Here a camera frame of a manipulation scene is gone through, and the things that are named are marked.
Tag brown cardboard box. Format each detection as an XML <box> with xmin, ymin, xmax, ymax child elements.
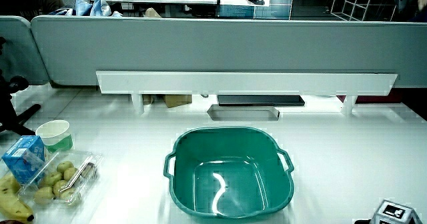
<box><xmin>163</xmin><ymin>94</ymin><xmax>193</xmax><ymax>109</ymax></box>

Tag white desk shelf riser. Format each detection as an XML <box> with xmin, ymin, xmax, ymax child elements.
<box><xmin>95</xmin><ymin>70</ymin><xmax>399</xmax><ymax>117</ymax></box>

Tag black flat laptop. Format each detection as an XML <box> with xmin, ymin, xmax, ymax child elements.
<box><xmin>217</xmin><ymin>95</ymin><xmax>306</xmax><ymax>107</ymax></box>

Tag grey desk partition panel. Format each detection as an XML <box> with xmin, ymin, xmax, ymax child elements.
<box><xmin>0</xmin><ymin>15</ymin><xmax>51</xmax><ymax>86</ymax></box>
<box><xmin>30</xmin><ymin>15</ymin><xmax>427</xmax><ymax>89</ymax></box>

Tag green plastic basin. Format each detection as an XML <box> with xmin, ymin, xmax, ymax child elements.
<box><xmin>163</xmin><ymin>126</ymin><xmax>296</xmax><ymax>219</ymax></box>

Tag clear plastic fork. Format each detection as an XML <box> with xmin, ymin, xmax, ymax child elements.
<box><xmin>59</xmin><ymin>155</ymin><xmax>96</xmax><ymax>193</ymax></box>

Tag blue plastic bags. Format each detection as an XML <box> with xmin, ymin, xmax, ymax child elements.
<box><xmin>74</xmin><ymin>0</ymin><xmax>113</xmax><ymax>17</ymax></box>

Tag clear plastic fruit container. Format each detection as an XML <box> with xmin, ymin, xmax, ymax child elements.
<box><xmin>18</xmin><ymin>149</ymin><xmax>103</xmax><ymax>207</ymax></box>

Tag white green paper cup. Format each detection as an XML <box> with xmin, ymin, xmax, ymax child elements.
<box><xmin>35</xmin><ymin>119</ymin><xmax>74</xmax><ymax>153</ymax></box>

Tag dark red flat object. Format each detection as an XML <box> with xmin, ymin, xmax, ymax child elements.
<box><xmin>336</xmin><ymin>88</ymin><xmax>404</xmax><ymax>105</ymax></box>

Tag pile of green kiwis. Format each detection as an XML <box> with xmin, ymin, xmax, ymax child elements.
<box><xmin>33</xmin><ymin>161</ymin><xmax>81</xmax><ymax>205</ymax></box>

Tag blue carton box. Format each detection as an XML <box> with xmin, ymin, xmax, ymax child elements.
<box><xmin>1</xmin><ymin>135</ymin><xmax>46</xmax><ymax>185</ymax></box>

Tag yellow banana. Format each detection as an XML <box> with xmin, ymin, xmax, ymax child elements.
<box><xmin>0</xmin><ymin>173</ymin><xmax>35</xmax><ymax>223</ymax></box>

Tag grey desk cable tray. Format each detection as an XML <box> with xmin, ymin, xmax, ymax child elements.
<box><xmin>206</xmin><ymin>104</ymin><xmax>281</xmax><ymax>122</ymax></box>

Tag white wire rack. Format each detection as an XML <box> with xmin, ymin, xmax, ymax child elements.
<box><xmin>330</xmin><ymin>0</ymin><xmax>398</xmax><ymax>22</ymax></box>

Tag black camera tripod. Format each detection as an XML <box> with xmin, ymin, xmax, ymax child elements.
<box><xmin>0</xmin><ymin>36</ymin><xmax>42</xmax><ymax>137</ymax></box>

